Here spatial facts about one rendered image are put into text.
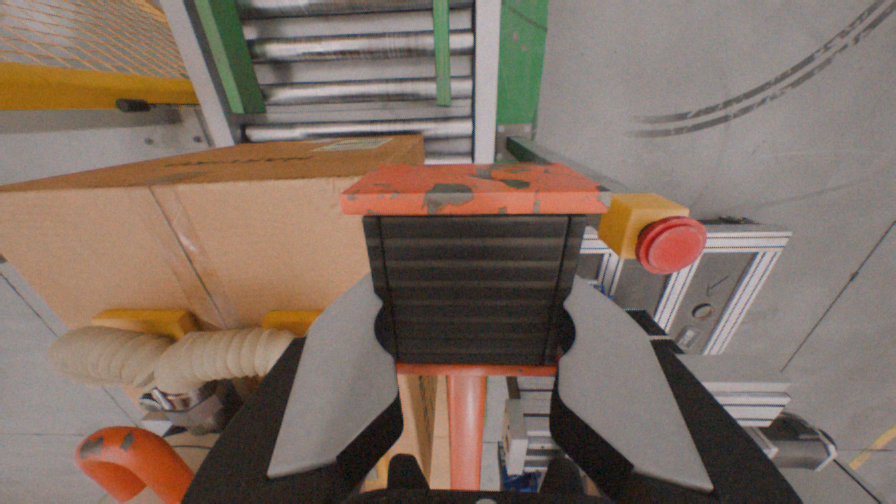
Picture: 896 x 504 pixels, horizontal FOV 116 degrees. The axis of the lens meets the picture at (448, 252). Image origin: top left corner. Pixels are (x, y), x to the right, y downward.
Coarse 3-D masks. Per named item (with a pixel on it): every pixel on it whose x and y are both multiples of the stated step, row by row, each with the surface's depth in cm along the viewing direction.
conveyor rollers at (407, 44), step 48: (240, 0) 60; (288, 0) 60; (336, 0) 60; (384, 0) 60; (288, 48) 64; (336, 48) 64; (384, 48) 64; (432, 48) 64; (288, 96) 69; (336, 96) 69; (384, 96) 68; (432, 96) 68
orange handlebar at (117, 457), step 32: (448, 384) 15; (480, 384) 15; (448, 416) 17; (480, 416) 16; (96, 448) 20; (128, 448) 20; (160, 448) 21; (480, 448) 18; (96, 480) 21; (128, 480) 22; (160, 480) 21
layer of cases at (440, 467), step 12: (444, 384) 117; (444, 396) 120; (444, 408) 124; (444, 420) 128; (444, 432) 132; (444, 444) 137; (432, 456) 142; (444, 456) 142; (432, 468) 148; (444, 468) 147; (432, 480) 153; (444, 480) 153
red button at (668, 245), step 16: (656, 224) 31; (672, 224) 30; (688, 224) 30; (640, 240) 32; (656, 240) 30; (672, 240) 30; (688, 240) 30; (704, 240) 30; (640, 256) 32; (656, 256) 31; (672, 256) 31; (688, 256) 31; (656, 272) 33; (672, 272) 33
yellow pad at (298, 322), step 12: (276, 312) 30; (288, 312) 30; (300, 312) 30; (312, 312) 30; (264, 324) 30; (276, 324) 29; (288, 324) 29; (300, 324) 29; (384, 456) 42; (384, 468) 42; (372, 480) 43; (384, 480) 44
